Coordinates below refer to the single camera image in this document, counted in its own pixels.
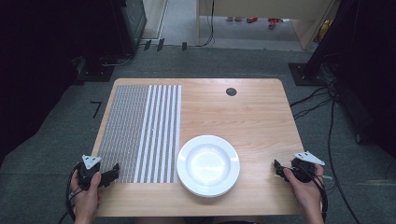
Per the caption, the yellow object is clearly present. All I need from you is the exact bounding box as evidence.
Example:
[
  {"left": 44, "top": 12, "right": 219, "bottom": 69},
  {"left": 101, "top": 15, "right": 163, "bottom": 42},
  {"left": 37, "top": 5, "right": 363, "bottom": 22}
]
[{"left": 317, "top": 19, "right": 334, "bottom": 43}]

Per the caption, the grey striped placemat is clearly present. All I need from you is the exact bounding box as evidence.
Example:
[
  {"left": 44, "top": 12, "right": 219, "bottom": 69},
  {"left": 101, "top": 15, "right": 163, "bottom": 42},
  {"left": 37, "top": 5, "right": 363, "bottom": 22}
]
[{"left": 97, "top": 84, "right": 183, "bottom": 184}]

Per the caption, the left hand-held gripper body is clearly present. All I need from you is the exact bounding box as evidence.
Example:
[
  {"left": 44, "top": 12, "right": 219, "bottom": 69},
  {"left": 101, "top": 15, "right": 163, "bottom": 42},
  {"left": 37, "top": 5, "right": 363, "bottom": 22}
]
[{"left": 77, "top": 154, "right": 104, "bottom": 191}]

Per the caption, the long black floor cable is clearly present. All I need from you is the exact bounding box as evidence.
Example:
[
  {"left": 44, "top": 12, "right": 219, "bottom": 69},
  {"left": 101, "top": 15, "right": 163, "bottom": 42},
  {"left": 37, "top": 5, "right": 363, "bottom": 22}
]
[{"left": 326, "top": 98, "right": 361, "bottom": 224}]

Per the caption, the black hanging cable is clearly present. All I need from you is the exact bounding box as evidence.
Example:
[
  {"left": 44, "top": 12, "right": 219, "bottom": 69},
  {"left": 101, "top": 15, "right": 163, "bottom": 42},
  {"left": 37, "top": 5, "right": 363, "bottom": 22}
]
[{"left": 195, "top": 0, "right": 216, "bottom": 48}]

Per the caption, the dark glass cabinet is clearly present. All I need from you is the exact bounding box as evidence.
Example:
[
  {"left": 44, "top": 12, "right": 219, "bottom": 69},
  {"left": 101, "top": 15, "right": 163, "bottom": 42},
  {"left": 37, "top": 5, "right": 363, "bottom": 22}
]
[{"left": 120, "top": 0, "right": 148, "bottom": 56}]

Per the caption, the black stand base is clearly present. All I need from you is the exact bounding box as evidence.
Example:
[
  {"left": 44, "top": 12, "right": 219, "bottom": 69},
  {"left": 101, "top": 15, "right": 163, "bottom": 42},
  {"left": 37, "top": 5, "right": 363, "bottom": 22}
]
[
  {"left": 73, "top": 55, "right": 116, "bottom": 86},
  {"left": 288, "top": 62, "right": 330, "bottom": 87}
]

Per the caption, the white plate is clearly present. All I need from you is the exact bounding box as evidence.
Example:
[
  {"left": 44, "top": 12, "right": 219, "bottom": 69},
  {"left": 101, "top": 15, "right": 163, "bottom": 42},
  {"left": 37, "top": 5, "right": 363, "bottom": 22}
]
[{"left": 176, "top": 134, "right": 242, "bottom": 199}]

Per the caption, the person's left hand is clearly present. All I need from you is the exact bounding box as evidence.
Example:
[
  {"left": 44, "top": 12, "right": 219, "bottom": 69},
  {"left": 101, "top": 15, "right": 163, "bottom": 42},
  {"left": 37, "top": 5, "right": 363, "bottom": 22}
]
[{"left": 69, "top": 170, "right": 104, "bottom": 220}]

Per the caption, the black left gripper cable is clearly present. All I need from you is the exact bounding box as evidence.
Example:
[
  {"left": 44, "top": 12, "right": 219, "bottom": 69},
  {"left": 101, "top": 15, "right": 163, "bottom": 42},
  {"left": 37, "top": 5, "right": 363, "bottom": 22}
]
[{"left": 57, "top": 162, "right": 82, "bottom": 224}]

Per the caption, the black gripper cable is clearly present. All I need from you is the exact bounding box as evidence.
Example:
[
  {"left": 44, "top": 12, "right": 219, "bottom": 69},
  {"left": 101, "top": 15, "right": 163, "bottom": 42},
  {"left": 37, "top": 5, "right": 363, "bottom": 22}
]
[
  {"left": 57, "top": 162, "right": 82, "bottom": 224},
  {"left": 290, "top": 164, "right": 334, "bottom": 222}
]

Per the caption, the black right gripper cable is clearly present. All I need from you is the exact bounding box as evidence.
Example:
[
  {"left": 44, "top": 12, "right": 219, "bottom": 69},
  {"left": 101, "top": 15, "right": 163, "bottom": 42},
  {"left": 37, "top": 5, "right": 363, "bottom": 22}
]
[{"left": 290, "top": 164, "right": 334, "bottom": 222}]

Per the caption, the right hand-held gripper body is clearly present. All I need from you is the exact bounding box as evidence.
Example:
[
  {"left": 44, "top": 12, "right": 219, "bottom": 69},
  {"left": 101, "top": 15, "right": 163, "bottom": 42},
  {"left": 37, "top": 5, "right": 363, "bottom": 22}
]
[{"left": 290, "top": 150, "right": 326, "bottom": 184}]

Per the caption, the person's right hand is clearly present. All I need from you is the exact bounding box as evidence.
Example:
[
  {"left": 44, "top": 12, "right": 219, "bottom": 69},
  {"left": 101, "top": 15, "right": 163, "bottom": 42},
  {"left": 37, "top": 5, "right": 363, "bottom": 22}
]
[{"left": 283, "top": 163, "right": 325, "bottom": 216}]

